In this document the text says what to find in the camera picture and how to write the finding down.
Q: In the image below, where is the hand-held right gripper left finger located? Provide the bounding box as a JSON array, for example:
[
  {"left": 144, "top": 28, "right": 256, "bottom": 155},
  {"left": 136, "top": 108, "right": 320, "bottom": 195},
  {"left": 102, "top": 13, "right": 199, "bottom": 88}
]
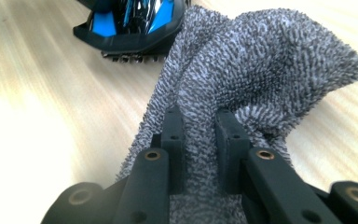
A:
[{"left": 150, "top": 105, "right": 186, "bottom": 196}]

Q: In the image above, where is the blue toy car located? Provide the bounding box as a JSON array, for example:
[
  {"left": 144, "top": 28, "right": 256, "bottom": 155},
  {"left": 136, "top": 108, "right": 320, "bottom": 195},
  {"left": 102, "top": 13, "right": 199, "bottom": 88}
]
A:
[{"left": 72, "top": 0, "right": 193, "bottom": 63}]

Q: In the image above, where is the grey cloth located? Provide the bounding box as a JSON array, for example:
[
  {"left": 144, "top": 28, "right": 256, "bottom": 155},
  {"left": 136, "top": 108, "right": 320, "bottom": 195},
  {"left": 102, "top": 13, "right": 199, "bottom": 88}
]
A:
[{"left": 115, "top": 4, "right": 358, "bottom": 224}]

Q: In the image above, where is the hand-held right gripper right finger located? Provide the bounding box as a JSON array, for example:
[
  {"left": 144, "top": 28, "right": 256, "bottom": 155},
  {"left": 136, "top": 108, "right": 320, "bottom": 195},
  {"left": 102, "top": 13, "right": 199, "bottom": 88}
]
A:
[{"left": 213, "top": 108, "right": 254, "bottom": 196}]

